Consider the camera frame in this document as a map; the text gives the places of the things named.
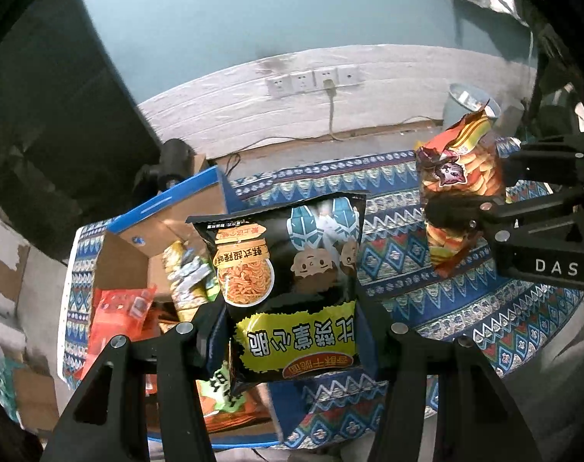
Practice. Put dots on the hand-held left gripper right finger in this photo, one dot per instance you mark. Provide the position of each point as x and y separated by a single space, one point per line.
367 346

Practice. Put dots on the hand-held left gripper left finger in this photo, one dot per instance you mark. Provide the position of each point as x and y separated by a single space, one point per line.
218 344

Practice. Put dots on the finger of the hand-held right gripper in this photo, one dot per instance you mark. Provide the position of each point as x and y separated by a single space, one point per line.
556 161
527 221

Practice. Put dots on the orange octopus print snack bag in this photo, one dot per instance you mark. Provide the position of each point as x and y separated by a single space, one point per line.
244 416

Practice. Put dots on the orange striped chip bag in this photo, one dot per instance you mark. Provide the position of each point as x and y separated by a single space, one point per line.
465 163

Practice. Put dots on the black noodle snack bag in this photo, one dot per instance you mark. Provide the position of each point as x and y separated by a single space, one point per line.
297 269

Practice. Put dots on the cardboard box with blue rim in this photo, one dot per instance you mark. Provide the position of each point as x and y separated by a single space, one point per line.
128 260

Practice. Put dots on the patterned blue tablecloth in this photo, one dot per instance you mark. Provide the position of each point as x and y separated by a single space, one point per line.
417 298

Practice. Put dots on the yellow green snack bag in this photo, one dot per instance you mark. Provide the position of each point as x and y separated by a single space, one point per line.
188 274

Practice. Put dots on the red snack bag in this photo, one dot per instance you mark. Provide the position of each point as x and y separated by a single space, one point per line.
114 317

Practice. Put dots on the light blue trash bin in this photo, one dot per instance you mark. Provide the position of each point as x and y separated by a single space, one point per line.
458 106

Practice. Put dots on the brown cardboard box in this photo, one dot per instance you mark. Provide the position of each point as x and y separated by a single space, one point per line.
37 397

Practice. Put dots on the black round object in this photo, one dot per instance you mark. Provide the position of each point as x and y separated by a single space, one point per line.
174 159

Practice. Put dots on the dark cabinet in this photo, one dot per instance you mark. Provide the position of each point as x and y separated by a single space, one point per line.
56 106

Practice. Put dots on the white wall socket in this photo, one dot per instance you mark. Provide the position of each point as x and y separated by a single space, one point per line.
349 76
277 85
325 77
302 82

